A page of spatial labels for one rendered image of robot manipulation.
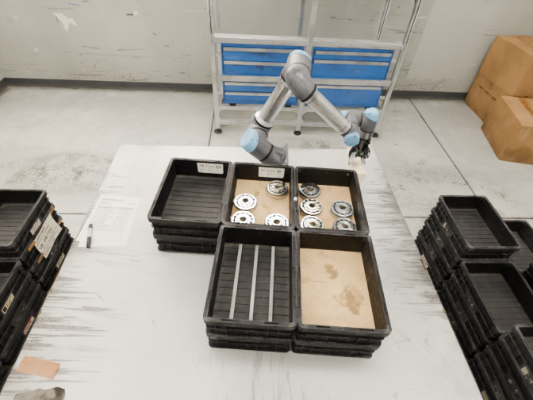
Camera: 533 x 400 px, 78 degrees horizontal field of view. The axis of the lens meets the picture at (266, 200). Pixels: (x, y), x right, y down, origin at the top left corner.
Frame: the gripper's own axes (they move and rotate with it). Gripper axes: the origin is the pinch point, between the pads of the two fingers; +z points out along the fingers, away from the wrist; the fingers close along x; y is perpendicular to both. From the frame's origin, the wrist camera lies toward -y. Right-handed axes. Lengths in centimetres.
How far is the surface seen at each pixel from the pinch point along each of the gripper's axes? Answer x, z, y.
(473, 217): 76, 25, 20
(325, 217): -27, -9, 51
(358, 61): 34, -2, -141
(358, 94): 43, 29, -141
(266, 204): -54, -9, 43
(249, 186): -62, -9, 31
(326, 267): -31, -9, 77
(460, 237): 53, 17, 42
